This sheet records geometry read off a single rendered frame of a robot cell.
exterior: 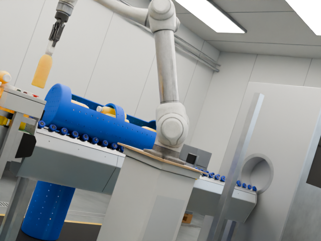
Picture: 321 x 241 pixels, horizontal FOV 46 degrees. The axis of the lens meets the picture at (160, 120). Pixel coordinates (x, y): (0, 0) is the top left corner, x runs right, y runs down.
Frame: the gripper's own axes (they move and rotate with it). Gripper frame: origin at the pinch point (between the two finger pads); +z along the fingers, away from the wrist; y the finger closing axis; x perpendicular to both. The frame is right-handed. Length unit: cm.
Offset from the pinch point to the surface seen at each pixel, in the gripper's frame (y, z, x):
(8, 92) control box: -17.6, 31.9, 18.3
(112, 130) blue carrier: 2, 34, -57
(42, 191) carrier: 47, 92, -44
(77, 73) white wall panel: 358, -30, -171
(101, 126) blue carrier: 2, 34, -49
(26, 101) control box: -17.8, 33.2, 8.5
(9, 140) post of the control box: -15, 55, 9
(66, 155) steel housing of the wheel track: 2, 57, -32
